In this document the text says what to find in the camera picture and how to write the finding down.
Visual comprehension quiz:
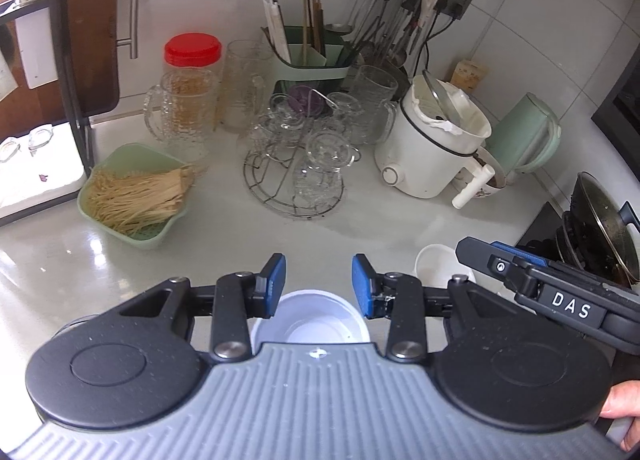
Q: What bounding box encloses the white ceramic bowl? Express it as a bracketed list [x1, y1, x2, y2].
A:
[413, 243, 475, 289]

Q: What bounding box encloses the pale blue bowl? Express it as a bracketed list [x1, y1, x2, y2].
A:
[250, 289, 371, 353]

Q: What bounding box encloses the person right hand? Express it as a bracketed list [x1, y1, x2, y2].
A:
[600, 380, 640, 451]

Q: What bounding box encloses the black pot with lid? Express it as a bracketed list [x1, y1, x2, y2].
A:
[562, 171, 639, 288]

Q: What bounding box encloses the black induction cooktop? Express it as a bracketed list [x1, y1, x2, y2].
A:
[516, 202, 562, 262]

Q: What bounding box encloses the green basket of noodles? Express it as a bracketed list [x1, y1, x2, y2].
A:
[77, 142, 198, 250]

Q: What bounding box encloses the white electric cooker pot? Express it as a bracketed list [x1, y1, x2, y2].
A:
[374, 71, 495, 210]

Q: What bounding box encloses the floral bowl with purple food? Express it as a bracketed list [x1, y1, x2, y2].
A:
[451, 147, 506, 199]

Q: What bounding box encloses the tall glass pitcher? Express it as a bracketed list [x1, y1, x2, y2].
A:
[348, 64, 398, 145]

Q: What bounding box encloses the mint green kettle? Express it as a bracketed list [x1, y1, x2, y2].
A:
[485, 93, 562, 176]

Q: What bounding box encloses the textured glass mug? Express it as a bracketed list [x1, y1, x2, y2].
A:
[142, 67, 218, 163]

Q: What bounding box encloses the black dish rack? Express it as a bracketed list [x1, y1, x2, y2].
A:
[1, 0, 92, 225]

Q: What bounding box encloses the red lid glass jar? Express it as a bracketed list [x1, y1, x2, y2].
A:
[164, 32, 222, 136]

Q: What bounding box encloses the green chopstick holder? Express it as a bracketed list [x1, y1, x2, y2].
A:
[262, 0, 349, 94]

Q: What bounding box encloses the upturned glass right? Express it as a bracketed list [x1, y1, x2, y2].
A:
[27, 124, 54, 157]

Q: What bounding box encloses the upturned glass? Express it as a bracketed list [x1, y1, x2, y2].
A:
[27, 124, 54, 157]
[0, 137, 21, 163]

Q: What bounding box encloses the hanging utensil set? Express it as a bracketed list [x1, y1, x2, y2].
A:
[342, 0, 440, 68]

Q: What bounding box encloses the upturned glass middle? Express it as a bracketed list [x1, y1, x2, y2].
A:
[0, 137, 21, 163]

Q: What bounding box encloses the brown cutting board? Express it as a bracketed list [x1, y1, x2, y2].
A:
[0, 0, 124, 142]

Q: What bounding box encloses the wire rack with glasses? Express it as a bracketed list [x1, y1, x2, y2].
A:
[239, 85, 363, 220]

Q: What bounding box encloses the black wall socket strip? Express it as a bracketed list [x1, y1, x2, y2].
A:
[438, 0, 472, 20]

